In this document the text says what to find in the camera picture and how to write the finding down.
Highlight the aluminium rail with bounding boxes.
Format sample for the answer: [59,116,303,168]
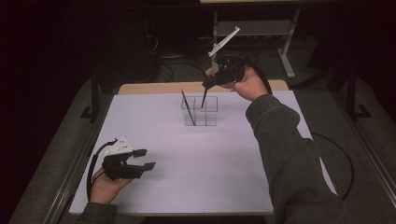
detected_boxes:
[329,89,396,201]
[42,92,114,224]

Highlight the slim black makeup brush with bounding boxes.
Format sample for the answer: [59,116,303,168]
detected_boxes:
[179,88,197,127]

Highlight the thin black floor cable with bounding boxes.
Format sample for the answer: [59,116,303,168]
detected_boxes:
[158,61,209,83]

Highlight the clear acrylic organizer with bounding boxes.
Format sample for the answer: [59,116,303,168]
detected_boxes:
[180,95,219,127]

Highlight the person's left hand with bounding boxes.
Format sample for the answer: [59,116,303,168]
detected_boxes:
[90,168,134,205]

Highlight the round-head black makeup brush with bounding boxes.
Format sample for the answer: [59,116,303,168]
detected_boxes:
[200,66,217,110]

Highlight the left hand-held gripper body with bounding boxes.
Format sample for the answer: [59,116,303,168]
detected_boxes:
[102,136,146,181]

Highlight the left hand-held gripper cable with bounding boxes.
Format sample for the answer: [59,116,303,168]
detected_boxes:
[86,138,119,202]

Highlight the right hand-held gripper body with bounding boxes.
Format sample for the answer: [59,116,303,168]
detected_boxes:
[207,26,248,85]

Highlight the black looped cable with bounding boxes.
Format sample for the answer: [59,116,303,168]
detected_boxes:
[311,132,356,202]

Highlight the wooden table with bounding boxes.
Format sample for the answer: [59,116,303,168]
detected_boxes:
[118,79,290,95]

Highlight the white metal desk frame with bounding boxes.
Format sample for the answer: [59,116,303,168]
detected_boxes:
[199,0,332,79]

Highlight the person's right hand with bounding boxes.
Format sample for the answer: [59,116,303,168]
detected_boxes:
[230,66,271,103]

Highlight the black metal stand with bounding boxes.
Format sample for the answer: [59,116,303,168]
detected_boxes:
[79,70,101,123]
[346,65,373,121]

